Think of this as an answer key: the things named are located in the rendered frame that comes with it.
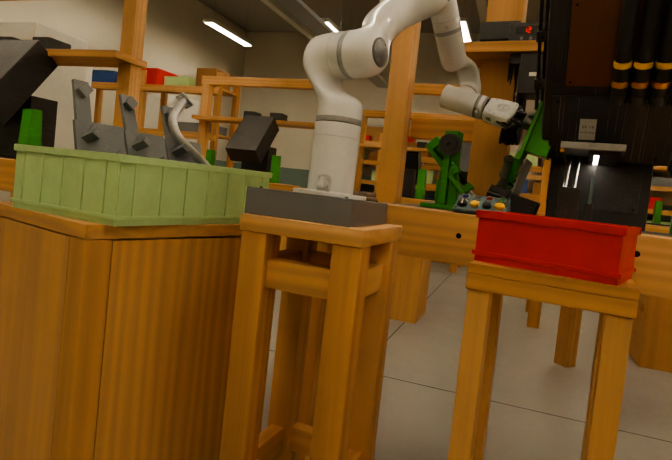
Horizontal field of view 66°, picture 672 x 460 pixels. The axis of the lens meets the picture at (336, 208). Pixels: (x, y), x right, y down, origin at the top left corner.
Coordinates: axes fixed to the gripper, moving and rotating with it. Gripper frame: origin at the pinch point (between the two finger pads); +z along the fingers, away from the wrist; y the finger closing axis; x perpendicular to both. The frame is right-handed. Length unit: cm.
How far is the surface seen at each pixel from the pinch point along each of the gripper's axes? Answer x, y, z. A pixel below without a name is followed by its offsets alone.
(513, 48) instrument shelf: -8.4, 26.6, -16.9
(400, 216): 3, -55, -19
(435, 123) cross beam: 30, 17, -41
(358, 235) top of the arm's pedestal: -29, -88, -12
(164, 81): 274, 194, -500
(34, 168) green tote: -29, -112, -97
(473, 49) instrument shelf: -5.6, 23.8, -30.9
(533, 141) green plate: -3.9, -13.0, 5.4
